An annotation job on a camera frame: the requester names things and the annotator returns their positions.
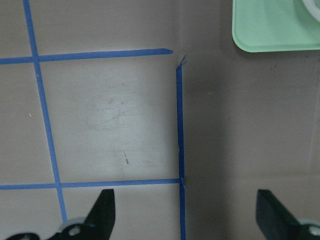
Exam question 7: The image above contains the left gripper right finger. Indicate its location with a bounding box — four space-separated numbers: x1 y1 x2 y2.
255 189 306 240

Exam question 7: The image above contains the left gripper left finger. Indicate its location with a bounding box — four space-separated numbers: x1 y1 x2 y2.
83 189 116 240

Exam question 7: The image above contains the white round plate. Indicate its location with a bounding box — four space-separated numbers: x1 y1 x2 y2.
301 0 320 22

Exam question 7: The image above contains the light green tray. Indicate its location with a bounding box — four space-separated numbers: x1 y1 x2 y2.
232 0 320 53

